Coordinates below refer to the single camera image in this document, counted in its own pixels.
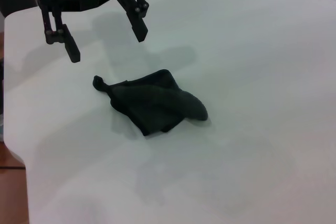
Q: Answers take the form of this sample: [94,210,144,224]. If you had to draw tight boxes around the dark blue rag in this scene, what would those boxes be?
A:
[92,69,209,137]

